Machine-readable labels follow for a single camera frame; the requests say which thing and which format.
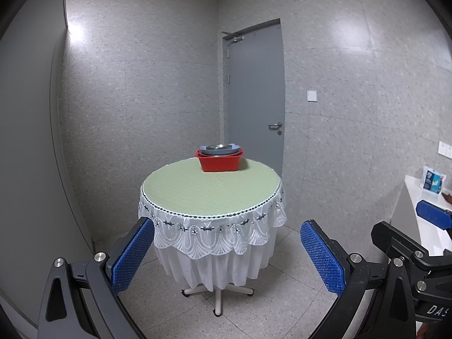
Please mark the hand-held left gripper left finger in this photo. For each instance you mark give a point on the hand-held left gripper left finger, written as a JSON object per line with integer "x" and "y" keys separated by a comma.
{"x": 132, "y": 256}

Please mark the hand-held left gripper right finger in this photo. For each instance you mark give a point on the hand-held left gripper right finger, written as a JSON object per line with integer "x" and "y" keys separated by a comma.
{"x": 322, "y": 257}

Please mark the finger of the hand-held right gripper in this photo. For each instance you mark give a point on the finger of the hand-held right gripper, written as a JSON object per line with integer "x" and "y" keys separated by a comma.
{"x": 432, "y": 214}
{"x": 395, "y": 238}

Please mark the red plastic basin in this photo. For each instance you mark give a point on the red plastic basin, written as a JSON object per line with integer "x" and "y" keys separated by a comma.
{"x": 220, "y": 164}

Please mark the large steel bowl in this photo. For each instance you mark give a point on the large steel bowl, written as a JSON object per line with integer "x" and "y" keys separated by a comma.
{"x": 220, "y": 153}

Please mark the small steel bowl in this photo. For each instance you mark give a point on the small steel bowl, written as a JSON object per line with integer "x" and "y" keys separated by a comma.
{"x": 219, "y": 146}

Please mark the white sink counter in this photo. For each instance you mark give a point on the white sink counter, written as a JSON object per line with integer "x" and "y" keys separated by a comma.
{"x": 411, "y": 201}

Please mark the blue white tissue pack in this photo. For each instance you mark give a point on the blue white tissue pack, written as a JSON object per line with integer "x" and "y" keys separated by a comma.
{"x": 432, "y": 180}

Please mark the green white lace tablecloth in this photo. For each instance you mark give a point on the green white lace tablecloth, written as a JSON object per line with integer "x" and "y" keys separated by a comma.
{"x": 212, "y": 190}

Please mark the grey door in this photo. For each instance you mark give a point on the grey door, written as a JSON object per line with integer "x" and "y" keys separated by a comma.
{"x": 254, "y": 95}

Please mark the metal door closer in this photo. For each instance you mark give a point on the metal door closer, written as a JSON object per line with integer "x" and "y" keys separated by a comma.
{"x": 233, "y": 37}

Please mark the white wall outlet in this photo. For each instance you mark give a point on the white wall outlet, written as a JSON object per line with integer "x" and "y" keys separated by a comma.
{"x": 441, "y": 147}
{"x": 446, "y": 149}

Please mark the white table pedestal base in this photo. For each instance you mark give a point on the white table pedestal base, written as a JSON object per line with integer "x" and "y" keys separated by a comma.
{"x": 219, "y": 296}

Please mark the white light switch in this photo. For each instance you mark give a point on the white light switch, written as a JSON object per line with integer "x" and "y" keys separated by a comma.
{"x": 311, "y": 96}

